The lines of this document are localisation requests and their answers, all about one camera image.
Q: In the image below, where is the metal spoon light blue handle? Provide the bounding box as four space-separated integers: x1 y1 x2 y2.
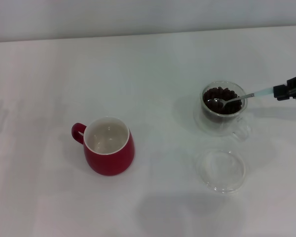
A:
206 87 275 109

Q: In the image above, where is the red ceramic mug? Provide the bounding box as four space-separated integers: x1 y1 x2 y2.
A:
71 116 136 176

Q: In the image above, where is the pile of coffee beans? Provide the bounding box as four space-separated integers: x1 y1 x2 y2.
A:
202 86 243 116

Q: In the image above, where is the clear glass dish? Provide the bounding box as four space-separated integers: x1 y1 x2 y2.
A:
194 147 246 195

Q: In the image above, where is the clear glass cup with handle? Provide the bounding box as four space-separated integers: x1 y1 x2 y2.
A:
192 80 252 141

